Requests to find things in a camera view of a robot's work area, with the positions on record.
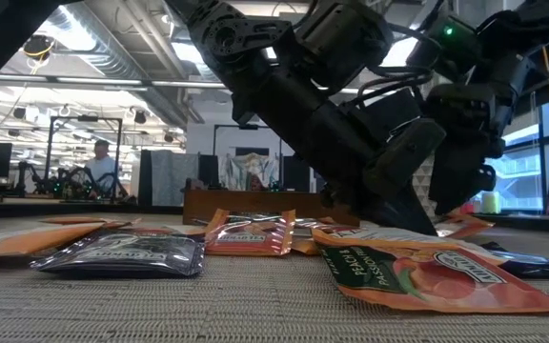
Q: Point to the black purple tea bag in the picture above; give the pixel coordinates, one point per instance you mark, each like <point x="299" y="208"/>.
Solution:
<point x="122" y="255"/>
<point x="541" y="269"/>

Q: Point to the yellow-green cylinder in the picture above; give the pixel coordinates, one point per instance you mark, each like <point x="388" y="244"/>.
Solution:
<point x="490" y="202"/>

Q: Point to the person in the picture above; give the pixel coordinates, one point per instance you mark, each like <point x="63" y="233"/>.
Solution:
<point x="100" y="167"/>

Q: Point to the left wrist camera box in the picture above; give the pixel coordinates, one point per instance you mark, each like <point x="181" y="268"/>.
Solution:
<point x="403" y="157"/>

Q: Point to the grey partition panel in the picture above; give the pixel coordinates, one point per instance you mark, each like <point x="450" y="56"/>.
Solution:
<point x="174" y="176"/>

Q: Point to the colourful patterned cloth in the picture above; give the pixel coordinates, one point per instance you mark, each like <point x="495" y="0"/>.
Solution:
<point x="250" y="171"/>

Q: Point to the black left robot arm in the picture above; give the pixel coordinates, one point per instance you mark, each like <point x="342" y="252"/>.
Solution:
<point x="236" y="38"/>

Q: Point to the silver ventilation duct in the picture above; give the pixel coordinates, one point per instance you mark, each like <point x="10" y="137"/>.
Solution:
<point x="112" y="52"/>

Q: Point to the long ceiling light strip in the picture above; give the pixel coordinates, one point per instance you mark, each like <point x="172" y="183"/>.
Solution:
<point x="103" y="81"/>

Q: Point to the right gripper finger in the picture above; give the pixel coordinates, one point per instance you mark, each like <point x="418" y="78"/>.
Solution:
<point x="451" y="186"/>

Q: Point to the small red item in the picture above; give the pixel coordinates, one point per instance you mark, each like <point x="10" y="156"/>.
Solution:
<point x="467" y="208"/>

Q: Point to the black background table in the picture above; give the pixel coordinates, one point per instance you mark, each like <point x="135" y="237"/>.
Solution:
<point x="65" y="207"/>

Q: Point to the background black robot arms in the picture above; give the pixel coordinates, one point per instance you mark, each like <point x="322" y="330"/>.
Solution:
<point x="72" y="183"/>

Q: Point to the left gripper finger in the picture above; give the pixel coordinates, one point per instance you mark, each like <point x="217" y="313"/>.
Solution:
<point x="398" y="216"/>

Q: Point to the wooden tea organizer box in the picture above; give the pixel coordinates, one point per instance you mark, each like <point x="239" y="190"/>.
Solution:
<point x="255" y="205"/>

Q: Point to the grey woven placemat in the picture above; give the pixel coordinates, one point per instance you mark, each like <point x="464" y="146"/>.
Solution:
<point x="255" y="305"/>

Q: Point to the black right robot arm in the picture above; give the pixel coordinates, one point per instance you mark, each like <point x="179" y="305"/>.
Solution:
<point x="517" y="57"/>

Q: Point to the black background station frame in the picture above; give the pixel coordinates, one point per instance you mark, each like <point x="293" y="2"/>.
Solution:
<point x="84" y="118"/>

